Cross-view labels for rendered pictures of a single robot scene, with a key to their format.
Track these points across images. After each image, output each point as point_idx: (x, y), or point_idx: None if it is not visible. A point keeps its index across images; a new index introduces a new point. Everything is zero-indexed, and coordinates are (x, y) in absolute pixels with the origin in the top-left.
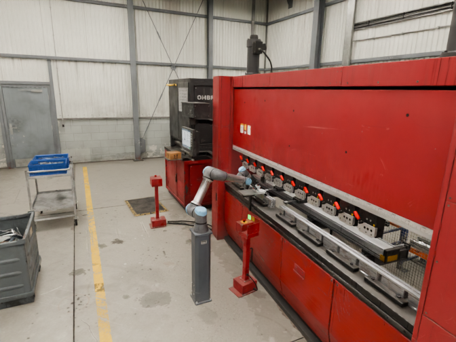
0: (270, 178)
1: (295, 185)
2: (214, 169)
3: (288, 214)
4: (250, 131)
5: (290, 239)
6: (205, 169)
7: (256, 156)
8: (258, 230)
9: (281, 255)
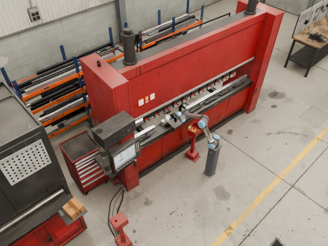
0: (180, 103)
1: (200, 90)
2: (206, 117)
3: (194, 106)
4: (153, 96)
5: (207, 110)
6: (205, 123)
7: (163, 104)
8: (194, 125)
9: None
